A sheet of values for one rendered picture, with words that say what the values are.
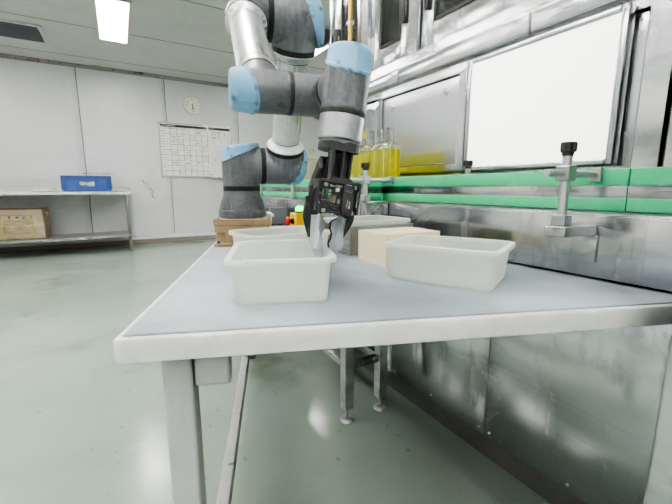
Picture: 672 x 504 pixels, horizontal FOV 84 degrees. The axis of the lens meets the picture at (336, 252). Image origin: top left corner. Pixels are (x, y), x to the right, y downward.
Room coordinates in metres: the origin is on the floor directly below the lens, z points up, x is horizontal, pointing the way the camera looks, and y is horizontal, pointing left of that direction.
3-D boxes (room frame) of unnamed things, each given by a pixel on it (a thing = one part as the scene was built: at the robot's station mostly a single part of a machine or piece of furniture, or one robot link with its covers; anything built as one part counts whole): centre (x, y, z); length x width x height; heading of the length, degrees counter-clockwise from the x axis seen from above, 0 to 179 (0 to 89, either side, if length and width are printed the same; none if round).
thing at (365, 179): (1.25, -0.12, 0.95); 0.17 x 0.03 x 0.12; 120
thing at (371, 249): (0.92, -0.16, 0.79); 0.16 x 0.12 x 0.07; 117
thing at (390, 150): (1.38, -0.19, 0.99); 0.06 x 0.06 x 0.21; 30
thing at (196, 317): (1.33, -0.35, 0.73); 1.58 x 1.52 x 0.04; 10
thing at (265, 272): (0.65, 0.10, 0.78); 0.22 x 0.17 x 0.09; 10
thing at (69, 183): (5.49, 3.61, 0.99); 0.60 x 0.41 x 0.22; 122
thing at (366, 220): (1.11, -0.09, 0.80); 0.22 x 0.17 x 0.09; 120
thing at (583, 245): (0.70, -0.44, 0.90); 0.17 x 0.05 x 0.22; 120
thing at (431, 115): (1.26, -0.41, 1.15); 0.90 x 0.03 x 0.34; 30
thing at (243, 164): (1.22, 0.30, 1.00); 0.13 x 0.12 x 0.14; 108
